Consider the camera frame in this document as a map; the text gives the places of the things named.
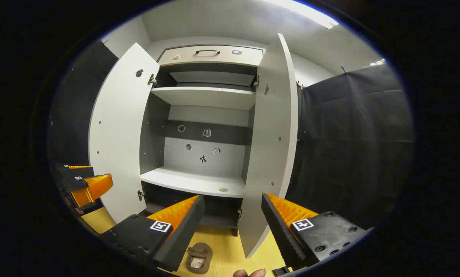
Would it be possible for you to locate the ceiling light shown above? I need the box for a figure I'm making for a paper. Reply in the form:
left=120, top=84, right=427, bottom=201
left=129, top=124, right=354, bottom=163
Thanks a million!
left=263, top=0, right=339, bottom=30

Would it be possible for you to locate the black backdrop cloth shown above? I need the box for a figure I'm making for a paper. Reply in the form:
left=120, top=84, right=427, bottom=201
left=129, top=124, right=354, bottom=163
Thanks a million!
left=288, top=63, right=415, bottom=228
left=47, top=40, right=119, bottom=174

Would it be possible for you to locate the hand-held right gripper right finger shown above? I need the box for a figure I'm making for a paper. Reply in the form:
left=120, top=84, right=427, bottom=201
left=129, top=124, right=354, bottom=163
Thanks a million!
left=262, top=192, right=373, bottom=272

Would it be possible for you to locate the beige cabinet drawer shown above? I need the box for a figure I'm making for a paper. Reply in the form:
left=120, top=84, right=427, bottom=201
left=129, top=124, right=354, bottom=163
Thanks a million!
left=158, top=45, right=264, bottom=67

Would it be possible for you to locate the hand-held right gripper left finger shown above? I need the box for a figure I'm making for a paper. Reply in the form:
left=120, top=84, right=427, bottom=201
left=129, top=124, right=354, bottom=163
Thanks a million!
left=99, top=194, right=206, bottom=273

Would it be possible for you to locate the white shoe cabinet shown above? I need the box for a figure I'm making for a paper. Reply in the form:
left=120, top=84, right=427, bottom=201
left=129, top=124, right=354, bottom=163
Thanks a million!
left=140, top=44, right=267, bottom=237

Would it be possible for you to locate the brown plush shoe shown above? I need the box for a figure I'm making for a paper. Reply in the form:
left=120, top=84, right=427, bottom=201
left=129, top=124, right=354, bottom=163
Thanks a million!
left=186, top=242, right=213, bottom=274

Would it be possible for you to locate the white cabinet shelf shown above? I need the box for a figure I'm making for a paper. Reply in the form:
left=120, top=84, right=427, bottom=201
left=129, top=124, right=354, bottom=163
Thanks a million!
left=150, top=86, right=257, bottom=111
left=140, top=166, right=246, bottom=198

